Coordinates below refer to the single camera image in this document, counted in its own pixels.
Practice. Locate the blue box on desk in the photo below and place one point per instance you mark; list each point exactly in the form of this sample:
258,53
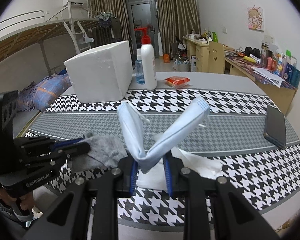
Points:
292,75

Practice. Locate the brown curtain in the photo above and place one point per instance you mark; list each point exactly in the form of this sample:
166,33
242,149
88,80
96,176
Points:
112,21
177,18

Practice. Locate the houndstooth table mat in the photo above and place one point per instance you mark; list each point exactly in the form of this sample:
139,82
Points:
263,173

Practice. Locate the wooden smiley chair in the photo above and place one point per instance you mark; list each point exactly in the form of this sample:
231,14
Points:
216,61

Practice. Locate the balcony glass door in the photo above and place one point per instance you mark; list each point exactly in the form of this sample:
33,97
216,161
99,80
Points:
144,13

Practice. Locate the black smartphone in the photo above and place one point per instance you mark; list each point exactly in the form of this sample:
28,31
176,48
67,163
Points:
275,127

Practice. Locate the left hand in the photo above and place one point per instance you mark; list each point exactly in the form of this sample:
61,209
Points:
7,204

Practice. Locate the white foam box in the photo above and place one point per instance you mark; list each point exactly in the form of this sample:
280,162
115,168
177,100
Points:
101,74

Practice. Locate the white tissue paper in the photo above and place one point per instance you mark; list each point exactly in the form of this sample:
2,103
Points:
155,178

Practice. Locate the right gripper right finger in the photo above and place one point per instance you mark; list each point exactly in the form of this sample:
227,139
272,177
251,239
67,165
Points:
172,168

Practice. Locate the metal bunk bed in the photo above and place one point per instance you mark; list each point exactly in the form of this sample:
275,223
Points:
34,27

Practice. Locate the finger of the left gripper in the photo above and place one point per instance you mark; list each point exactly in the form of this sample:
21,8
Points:
67,142
72,151

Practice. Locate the grey sock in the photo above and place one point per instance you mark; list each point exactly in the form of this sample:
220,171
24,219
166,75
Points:
105,150

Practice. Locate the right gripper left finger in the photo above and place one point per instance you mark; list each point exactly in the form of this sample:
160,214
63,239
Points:
128,176

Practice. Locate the brown curtain left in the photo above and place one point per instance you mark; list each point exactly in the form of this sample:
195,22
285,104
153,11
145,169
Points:
112,21

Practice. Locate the white papers on desk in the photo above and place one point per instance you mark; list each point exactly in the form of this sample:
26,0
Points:
273,78

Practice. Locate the white pump lotion bottle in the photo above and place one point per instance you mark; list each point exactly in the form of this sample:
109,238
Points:
148,59

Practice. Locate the white air conditioner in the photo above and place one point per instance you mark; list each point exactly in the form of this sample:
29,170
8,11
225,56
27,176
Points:
72,1

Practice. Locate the blue spray bottle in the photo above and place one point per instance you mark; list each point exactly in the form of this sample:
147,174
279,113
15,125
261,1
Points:
139,68

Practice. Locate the wooden desk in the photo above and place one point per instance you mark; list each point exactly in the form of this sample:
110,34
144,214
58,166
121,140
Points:
238,66

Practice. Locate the blue plaid bedding bundle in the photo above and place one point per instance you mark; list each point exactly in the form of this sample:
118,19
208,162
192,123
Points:
40,96

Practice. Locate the brown curtain right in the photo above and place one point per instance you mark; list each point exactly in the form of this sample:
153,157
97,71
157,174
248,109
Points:
177,18

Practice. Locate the red snack packet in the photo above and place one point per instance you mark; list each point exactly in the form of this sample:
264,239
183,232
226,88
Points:
177,82

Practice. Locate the anime girl poster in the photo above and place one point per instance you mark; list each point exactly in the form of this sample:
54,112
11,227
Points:
255,18

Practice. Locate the orange bucket on floor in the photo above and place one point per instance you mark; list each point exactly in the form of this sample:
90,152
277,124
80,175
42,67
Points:
166,58

